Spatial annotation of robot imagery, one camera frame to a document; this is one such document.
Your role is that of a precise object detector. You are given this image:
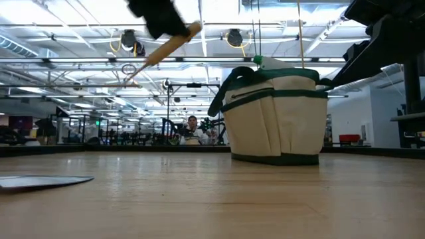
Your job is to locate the grey side desk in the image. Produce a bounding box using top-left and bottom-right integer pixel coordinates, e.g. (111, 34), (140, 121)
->
(390, 112), (425, 149)

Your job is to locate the thin black hanging cable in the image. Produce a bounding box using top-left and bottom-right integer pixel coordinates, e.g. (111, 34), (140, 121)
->
(251, 0), (256, 67)

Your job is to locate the wide wooden-handled trowel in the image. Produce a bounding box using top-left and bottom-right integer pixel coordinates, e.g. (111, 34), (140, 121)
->
(0, 175), (95, 191)

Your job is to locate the black ceiling cable reel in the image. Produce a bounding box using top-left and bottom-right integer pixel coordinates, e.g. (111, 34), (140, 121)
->
(226, 28), (244, 48)
(120, 29), (146, 58)

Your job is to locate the wooden-handled hand rake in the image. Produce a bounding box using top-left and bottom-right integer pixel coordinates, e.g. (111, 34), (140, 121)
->
(124, 21), (203, 82)

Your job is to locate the green white spray bottle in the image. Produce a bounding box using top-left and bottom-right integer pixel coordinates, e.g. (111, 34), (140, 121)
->
(252, 54), (295, 72)

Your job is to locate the beige green gardening bag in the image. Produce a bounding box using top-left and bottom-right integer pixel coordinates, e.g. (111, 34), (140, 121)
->
(207, 66), (335, 167)

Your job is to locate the person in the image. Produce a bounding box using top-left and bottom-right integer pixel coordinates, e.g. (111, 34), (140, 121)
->
(179, 115), (213, 146)

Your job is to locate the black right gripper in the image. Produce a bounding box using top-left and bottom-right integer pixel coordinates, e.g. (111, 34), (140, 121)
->
(331, 16), (425, 88)

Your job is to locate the red bin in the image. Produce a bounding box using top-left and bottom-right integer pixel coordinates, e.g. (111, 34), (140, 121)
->
(338, 133), (361, 144)

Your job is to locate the yellow hanging cord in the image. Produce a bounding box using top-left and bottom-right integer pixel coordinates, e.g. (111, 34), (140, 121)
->
(297, 0), (305, 69)

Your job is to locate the black background gantry frame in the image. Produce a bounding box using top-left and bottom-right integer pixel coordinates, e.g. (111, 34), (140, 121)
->
(165, 82), (222, 147)

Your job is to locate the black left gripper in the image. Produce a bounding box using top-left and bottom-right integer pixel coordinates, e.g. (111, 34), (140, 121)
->
(127, 0), (193, 40)

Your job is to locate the hanging black cable loop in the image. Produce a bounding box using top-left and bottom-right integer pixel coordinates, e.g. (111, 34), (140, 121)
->
(121, 63), (137, 76)

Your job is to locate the black aluminium table frame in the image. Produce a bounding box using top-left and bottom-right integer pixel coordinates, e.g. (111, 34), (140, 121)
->
(0, 144), (425, 160)

